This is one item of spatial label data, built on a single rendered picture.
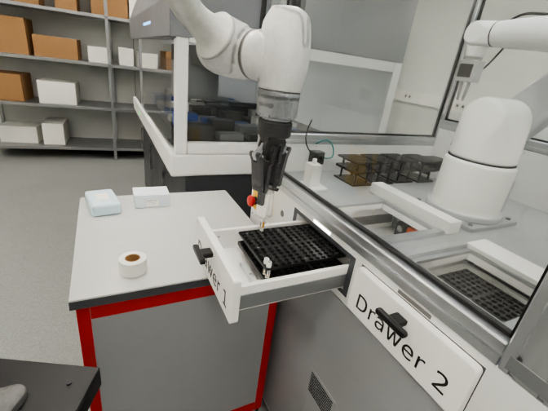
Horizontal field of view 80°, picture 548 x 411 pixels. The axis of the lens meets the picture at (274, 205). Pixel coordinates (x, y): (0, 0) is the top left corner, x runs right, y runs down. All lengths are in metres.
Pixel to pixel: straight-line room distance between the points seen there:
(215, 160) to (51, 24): 3.61
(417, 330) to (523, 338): 0.17
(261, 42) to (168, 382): 0.99
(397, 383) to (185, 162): 1.16
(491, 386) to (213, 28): 0.79
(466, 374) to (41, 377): 0.68
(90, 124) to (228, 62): 4.27
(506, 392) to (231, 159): 1.30
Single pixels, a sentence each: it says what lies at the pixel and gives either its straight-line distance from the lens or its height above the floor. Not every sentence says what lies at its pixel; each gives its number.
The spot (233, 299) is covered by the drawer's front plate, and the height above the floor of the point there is 0.88.
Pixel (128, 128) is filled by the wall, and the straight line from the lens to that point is 4.94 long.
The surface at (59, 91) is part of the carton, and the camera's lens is 4.46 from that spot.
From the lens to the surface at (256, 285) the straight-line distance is 0.70.
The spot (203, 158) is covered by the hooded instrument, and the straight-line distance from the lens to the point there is 1.54.
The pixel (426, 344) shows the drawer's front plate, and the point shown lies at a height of 0.90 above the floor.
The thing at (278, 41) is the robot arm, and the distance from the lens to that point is 0.69.
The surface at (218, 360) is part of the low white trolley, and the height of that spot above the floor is 0.41.
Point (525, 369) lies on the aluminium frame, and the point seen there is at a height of 0.97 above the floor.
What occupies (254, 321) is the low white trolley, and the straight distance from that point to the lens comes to 1.14.
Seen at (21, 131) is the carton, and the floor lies 0.28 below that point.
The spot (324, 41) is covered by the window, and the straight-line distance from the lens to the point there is 0.94.
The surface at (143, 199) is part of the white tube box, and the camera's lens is 1.32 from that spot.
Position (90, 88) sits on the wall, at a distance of 4.89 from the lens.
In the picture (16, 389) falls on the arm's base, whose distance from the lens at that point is 0.69.
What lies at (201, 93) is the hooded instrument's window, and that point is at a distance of 1.50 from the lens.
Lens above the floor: 1.32
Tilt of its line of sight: 23 degrees down
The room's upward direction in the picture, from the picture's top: 8 degrees clockwise
